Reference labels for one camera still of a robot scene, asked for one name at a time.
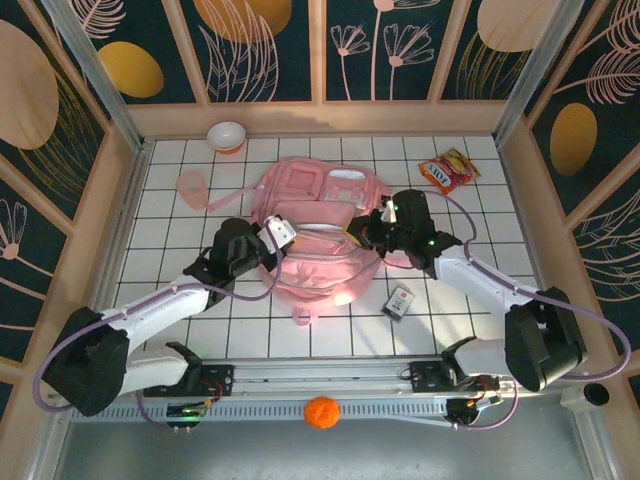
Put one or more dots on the pink student backpack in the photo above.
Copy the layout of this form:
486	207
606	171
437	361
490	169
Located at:
320	280

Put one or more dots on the black white card box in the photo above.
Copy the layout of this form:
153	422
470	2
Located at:
398	302

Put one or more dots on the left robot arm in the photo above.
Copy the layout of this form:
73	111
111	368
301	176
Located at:
160	305

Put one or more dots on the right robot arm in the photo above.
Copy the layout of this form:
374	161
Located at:
475	275

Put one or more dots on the red orange snack packet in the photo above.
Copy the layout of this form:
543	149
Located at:
450	172

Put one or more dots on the translucent pink plastic cup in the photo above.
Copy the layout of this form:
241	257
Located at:
192	187

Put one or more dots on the white bowl orange rim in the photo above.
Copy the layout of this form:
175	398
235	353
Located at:
226	135

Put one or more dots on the small black control board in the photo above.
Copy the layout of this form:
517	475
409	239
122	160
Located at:
462	412
182	412

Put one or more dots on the orange ball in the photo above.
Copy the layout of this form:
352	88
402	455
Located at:
321	412

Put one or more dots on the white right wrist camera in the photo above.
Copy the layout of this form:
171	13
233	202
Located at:
390	212

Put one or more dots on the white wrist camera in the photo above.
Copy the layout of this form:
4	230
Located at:
277	232
390	212

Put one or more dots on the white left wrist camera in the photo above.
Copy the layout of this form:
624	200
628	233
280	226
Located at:
277	232

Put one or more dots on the aluminium side rail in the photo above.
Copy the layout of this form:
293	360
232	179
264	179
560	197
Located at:
131	200

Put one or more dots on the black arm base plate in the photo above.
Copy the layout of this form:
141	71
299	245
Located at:
220	380
425	375

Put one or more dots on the aluminium mounting rail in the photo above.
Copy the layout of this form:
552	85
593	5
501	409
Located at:
320	372

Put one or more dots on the aluminium corner post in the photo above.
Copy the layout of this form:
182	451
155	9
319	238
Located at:
101	80
539	70

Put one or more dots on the grey box black lens camera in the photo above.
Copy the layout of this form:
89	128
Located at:
595	395

